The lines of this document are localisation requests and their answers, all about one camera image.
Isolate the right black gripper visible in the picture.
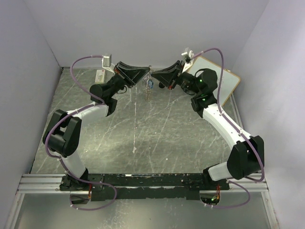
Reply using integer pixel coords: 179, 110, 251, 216
151, 60, 201, 95

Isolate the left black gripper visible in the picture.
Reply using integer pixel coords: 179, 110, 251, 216
107, 62, 151, 99

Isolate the blue tagged key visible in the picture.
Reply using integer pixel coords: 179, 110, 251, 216
147, 79, 154, 89

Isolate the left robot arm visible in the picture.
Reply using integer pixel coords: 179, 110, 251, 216
42, 62, 151, 190

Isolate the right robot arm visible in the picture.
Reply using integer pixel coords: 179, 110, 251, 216
152, 61, 264, 190

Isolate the green white staple box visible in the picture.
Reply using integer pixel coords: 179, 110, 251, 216
95, 69, 105, 83

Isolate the yellow framed whiteboard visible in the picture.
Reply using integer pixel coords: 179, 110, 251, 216
187, 57, 240, 106

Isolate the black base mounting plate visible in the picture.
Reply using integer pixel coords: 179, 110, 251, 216
59, 173, 229, 201

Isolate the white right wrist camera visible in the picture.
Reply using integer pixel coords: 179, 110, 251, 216
181, 47, 194, 73

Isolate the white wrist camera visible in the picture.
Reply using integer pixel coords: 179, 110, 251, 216
181, 47, 194, 73
102, 54, 115, 73

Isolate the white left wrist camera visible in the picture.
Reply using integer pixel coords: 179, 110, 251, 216
102, 54, 115, 73

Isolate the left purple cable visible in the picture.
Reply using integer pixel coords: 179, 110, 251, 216
45, 54, 117, 211

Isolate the purple cable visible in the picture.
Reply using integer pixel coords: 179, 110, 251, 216
45, 54, 117, 211
190, 48, 266, 208

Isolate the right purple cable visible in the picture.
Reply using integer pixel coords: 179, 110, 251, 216
190, 48, 266, 208

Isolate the aluminium rail frame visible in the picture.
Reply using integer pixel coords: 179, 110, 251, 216
6, 93, 279, 229

